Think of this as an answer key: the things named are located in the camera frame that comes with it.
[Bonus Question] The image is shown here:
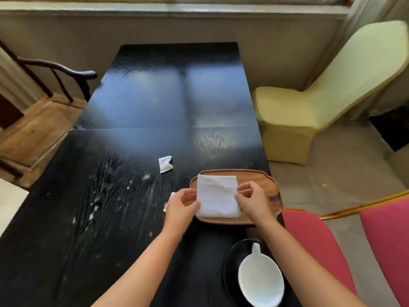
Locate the person's right hand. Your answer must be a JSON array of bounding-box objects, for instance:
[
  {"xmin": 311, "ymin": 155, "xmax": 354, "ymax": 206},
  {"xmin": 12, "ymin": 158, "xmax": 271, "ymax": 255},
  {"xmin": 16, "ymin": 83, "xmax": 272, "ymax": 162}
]
[{"xmin": 235, "ymin": 181, "xmax": 277, "ymax": 226}]

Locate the person's left hand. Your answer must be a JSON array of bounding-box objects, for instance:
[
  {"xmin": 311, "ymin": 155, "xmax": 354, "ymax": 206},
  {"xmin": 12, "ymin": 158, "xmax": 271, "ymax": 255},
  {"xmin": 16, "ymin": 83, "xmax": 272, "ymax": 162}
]
[{"xmin": 163, "ymin": 188, "xmax": 201, "ymax": 236}]

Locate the white towel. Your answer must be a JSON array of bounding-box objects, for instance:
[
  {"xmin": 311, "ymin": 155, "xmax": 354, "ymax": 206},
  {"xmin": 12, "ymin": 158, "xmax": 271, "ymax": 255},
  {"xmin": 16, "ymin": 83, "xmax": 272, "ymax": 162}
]
[{"xmin": 196, "ymin": 174, "xmax": 241, "ymax": 219}]

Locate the person's left forearm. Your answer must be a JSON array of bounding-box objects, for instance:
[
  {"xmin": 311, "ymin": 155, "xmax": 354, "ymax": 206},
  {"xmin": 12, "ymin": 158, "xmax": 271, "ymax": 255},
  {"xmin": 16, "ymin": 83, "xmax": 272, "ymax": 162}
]
[{"xmin": 91, "ymin": 227, "xmax": 184, "ymax": 307}]

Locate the person's right forearm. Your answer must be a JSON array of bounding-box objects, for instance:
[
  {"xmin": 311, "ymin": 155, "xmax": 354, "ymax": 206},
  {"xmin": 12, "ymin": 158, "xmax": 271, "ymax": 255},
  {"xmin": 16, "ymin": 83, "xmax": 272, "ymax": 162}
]
[{"xmin": 255, "ymin": 217, "xmax": 368, "ymax": 307}]

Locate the flat white paper scrap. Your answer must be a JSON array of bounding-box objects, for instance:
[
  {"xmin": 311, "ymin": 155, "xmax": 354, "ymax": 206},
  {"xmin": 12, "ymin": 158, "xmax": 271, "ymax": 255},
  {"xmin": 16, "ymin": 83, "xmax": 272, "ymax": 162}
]
[{"xmin": 163, "ymin": 192, "xmax": 177, "ymax": 213}]

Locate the brown wooden tray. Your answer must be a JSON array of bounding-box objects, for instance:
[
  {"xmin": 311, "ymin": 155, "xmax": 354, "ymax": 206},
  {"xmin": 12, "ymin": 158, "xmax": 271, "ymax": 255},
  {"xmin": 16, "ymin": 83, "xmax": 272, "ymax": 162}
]
[{"xmin": 189, "ymin": 169, "xmax": 284, "ymax": 225}]

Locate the crumpled white paper scrap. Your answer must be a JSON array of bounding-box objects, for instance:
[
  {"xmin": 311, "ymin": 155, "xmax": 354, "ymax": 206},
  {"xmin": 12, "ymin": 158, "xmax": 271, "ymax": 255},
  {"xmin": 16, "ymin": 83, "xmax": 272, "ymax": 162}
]
[{"xmin": 158, "ymin": 155, "xmax": 174, "ymax": 174}]

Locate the black round plate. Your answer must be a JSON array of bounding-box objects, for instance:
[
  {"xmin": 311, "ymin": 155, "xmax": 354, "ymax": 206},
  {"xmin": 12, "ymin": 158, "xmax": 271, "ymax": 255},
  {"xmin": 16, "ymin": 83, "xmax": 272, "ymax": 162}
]
[{"xmin": 222, "ymin": 239, "xmax": 289, "ymax": 307}]

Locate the yellow covered chair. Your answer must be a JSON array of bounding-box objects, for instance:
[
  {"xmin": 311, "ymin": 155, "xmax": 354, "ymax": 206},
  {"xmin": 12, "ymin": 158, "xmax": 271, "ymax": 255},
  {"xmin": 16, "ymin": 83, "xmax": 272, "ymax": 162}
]
[{"xmin": 251, "ymin": 20, "xmax": 409, "ymax": 167}]

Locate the dark wooden armchair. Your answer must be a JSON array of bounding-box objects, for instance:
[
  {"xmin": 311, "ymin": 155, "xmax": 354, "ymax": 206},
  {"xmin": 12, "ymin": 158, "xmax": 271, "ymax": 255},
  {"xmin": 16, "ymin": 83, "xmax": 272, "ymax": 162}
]
[{"xmin": 0, "ymin": 39, "xmax": 98, "ymax": 190}]

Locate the white bowl with handle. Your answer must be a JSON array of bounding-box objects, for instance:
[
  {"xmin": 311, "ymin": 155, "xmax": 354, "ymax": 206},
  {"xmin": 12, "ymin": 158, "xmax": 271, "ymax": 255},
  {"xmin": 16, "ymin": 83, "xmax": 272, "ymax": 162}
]
[{"xmin": 238, "ymin": 242, "xmax": 285, "ymax": 307}]

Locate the pink chair with gold frame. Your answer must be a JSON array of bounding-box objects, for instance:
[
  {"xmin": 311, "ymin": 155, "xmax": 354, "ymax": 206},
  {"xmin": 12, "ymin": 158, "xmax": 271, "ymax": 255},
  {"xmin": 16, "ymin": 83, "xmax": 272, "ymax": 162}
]
[{"xmin": 281, "ymin": 190, "xmax": 409, "ymax": 307}]

